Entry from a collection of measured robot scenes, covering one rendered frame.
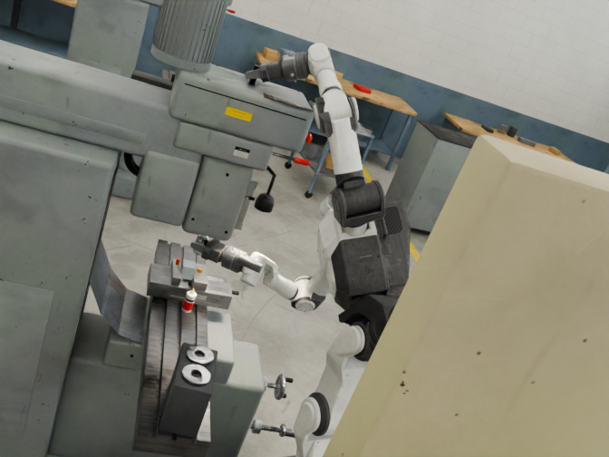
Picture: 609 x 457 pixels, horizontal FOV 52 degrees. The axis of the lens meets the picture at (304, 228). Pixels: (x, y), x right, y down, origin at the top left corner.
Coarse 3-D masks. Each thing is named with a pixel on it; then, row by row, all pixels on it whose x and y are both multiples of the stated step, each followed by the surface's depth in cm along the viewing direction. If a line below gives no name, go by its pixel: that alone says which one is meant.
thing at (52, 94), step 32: (0, 64) 191; (32, 64) 195; (64, 64) 206; (0, 96) 195; (32, 96) 197; (64, 96) 198; (96, 96) 200; (128, 96) 202; (160, 96) 212; (64, 128) 203; (96, 128) 204; (128, 128) 206; (160, 128) 208; (192, 160) 215
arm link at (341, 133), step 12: (324, 120) 189; (336, 120) 189; (348, 120) 189; (324, 132) 190; (336, 132) 189; (348, 132) 189; (336, 144) 190; (348, 144) 189; (336, 156) 191; (348, 156) 190; (360, 156) 193; (336, 168) 192; (348, 168) 190; (360, 168) 192
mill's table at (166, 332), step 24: (168, 264) 286; (168, 312) 251; (192, 312) 257; (168, 336) 238; (192, 336) 243; (144, 360) 226; (168, 360) 226; (144, 384) 211; (168, 384) 215; (144, 408) 202; (144, 432) 193; (168, 432) 196; (192, 456) 200
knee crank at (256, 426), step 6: (258, 420) 272; (252, 426) 271; (258, 426) 270; (264, 426) 272; (270, 426) 274; (282, 426) 274; (252, 432) 271; (258, 432) 270; (276, 432) 274; (282, 432) 273; (288, 432) 275
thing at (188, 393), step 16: (192, 352) 203; (208, 352) 205; (176, 368) 202; (192, 368) 196; (208, 368) 200; (176, 384) 189; (192, 384) 190; (208, 384) 194; (176, 400) 191; (192, 400) 191; (208, 400) 191; (176, 416) 193; (192, 416) 194; (176, 432) 196; (192, 432) 196
